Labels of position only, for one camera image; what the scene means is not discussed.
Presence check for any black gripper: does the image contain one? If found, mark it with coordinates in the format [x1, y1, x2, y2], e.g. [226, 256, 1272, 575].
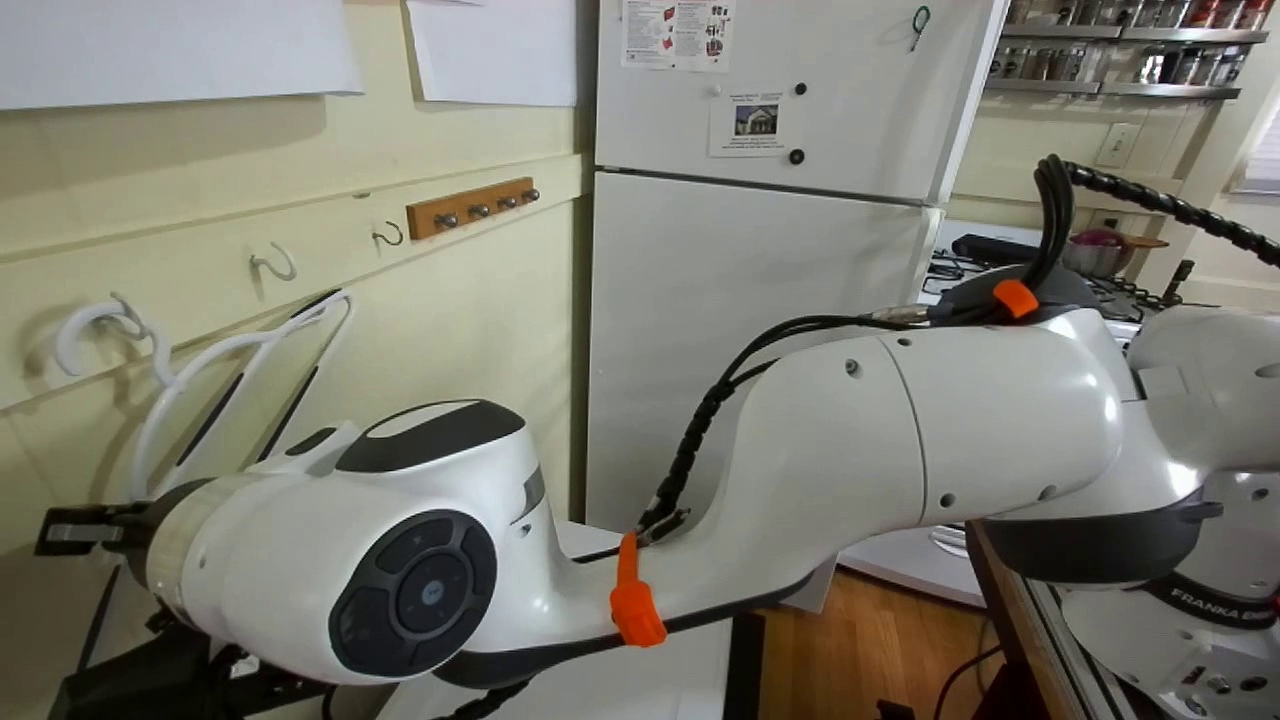
[30, 484, 184, 592]

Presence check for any white plastic clothes hanger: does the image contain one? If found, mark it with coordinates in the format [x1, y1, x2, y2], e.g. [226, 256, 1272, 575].
[26, 287, 359, 513]

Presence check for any large white paper sheet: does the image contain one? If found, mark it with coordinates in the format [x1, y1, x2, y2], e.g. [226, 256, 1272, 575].
[0, 0, 367, 110]

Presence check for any wooden peg rack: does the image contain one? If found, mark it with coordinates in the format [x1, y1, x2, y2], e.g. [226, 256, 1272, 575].
[405, 171, 543, 242]

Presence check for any small white paper sheet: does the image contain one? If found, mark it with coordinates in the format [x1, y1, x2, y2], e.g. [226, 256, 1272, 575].
[405, 0, 579, 110]

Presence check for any white refrigerator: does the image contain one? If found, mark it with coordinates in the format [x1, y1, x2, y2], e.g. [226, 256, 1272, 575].
[584, 0, 1012, 537]

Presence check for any printed label sheet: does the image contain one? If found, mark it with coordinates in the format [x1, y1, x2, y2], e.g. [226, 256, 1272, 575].
[616, 0, 736, 72]

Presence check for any small photo magnet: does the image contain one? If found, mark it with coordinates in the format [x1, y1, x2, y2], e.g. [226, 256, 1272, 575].
[726, 91, 784, 140]

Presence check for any white kitchen stove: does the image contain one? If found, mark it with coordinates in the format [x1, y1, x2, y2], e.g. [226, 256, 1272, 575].
[837, 216, 1210, 611]

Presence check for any robot mounting stand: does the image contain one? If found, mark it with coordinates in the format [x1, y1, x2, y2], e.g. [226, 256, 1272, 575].
[964, 517, 1136, 720]

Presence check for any metal spice jar shelf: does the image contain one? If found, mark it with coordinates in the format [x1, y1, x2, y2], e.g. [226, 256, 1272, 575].
[983, 0, 1272, 105]

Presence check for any orange cable clip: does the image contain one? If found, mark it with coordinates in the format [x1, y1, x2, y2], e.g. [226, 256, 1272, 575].
[606, 533, 672, 651]
[991, 276, 1045, 323]

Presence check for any black braided cable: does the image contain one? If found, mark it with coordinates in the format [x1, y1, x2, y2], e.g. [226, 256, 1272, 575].
[631, 151, 1280, 545]

